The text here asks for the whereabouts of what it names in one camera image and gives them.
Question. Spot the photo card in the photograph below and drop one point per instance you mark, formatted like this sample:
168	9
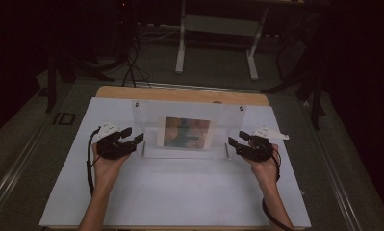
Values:
186	133

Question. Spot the black floor bracket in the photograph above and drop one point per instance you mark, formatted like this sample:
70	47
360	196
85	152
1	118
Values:
64	118

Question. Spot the metal floor rail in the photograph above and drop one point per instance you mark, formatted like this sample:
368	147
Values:
13	170
334	166

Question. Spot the black tripod stand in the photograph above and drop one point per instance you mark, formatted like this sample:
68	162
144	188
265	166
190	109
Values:
311	73

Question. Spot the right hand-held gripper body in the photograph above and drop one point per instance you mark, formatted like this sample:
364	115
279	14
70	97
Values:
258	148

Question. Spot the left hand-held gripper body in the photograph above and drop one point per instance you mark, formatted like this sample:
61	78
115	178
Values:
111	148

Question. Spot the person's left hand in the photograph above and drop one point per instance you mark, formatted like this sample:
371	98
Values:
107	171

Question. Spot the wooden table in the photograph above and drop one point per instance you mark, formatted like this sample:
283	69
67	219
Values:
180	94

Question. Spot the clear acrylic photo frame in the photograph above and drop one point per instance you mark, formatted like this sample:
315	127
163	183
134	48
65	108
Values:
141	115

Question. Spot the black metal stand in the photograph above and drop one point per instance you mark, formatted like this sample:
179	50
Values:
51	73

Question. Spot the white table board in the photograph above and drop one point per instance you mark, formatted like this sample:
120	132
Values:
180	192

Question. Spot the person's right hand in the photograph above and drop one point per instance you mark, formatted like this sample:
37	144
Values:
265	171

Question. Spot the white metal desk frame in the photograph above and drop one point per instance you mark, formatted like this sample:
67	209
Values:
218	25

